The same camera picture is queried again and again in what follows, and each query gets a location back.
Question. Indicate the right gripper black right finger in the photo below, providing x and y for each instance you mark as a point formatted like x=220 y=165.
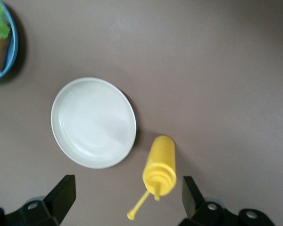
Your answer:
x=193 y=202

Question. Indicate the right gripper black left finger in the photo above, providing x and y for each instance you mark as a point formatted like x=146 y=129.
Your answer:
x=59 y=200

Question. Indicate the yellow squeeze bottle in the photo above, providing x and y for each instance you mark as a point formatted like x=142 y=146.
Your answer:
x=161 y=160

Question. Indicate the square toasted bread slice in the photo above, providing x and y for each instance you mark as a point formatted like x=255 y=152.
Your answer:
x=1 y=56

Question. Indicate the beige round plate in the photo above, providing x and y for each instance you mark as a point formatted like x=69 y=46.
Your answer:
x=92 y=122

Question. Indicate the blue round plate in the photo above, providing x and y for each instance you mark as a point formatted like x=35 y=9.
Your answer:
x=13 y=47

